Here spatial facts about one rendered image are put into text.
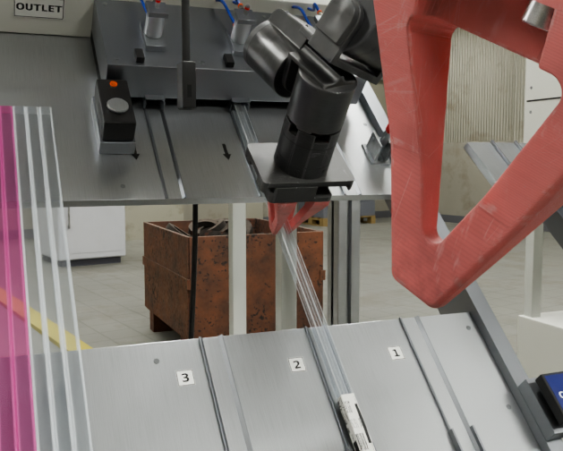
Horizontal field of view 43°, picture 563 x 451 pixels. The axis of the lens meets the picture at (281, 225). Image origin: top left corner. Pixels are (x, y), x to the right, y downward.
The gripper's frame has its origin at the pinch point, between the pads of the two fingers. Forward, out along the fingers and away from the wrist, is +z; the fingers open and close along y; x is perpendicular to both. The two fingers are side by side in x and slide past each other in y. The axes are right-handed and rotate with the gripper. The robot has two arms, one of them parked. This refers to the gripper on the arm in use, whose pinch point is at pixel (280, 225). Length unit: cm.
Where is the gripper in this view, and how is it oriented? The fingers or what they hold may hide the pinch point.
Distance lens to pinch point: 79.9
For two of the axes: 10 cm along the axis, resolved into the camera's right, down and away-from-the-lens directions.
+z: -2.3, 7.2, 6.5
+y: -9.2, 0.5, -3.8
